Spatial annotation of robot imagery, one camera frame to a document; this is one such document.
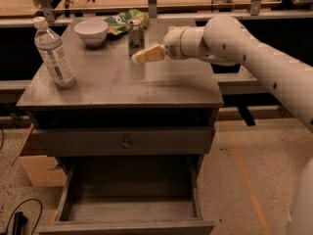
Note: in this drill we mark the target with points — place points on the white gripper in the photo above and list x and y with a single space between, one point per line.
171 43

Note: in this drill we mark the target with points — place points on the green 7up can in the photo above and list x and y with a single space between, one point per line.
136 36

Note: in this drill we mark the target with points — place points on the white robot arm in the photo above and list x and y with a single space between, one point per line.
225 41

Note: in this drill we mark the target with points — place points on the grey drawer cabinet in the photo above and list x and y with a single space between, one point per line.
112 92

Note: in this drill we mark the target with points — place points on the closed top drawer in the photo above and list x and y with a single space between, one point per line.
78 142

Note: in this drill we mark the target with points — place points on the round drawer knob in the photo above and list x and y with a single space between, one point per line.
125 144

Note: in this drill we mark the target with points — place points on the open middle drawer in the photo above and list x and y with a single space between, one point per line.
137 195

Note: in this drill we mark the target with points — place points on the green chip bag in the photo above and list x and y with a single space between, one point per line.
118 23

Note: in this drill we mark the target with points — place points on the white bowl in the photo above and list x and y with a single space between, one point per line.
92 32

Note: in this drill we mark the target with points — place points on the hand sanitizer bottle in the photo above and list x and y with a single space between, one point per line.
244 73

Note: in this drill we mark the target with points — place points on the clear plastic water bottle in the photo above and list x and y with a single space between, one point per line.
53 53

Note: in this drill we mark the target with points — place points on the cardboard box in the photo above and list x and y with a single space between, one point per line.
41 170

